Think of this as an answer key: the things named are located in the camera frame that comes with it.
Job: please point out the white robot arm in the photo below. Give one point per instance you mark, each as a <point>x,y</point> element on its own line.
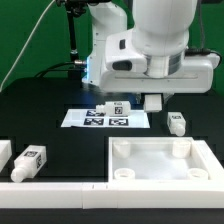
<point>152,56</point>

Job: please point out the white square table top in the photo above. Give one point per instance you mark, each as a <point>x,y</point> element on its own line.
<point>155,159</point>

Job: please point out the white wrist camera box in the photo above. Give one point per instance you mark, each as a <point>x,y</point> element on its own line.
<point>119,49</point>

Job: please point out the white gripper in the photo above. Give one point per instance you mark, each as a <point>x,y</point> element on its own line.
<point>194,76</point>

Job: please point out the white U-shaped fence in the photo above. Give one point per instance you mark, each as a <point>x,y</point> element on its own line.
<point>123,193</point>

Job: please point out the white marker sheet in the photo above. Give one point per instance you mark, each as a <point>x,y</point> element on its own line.
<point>91,119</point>

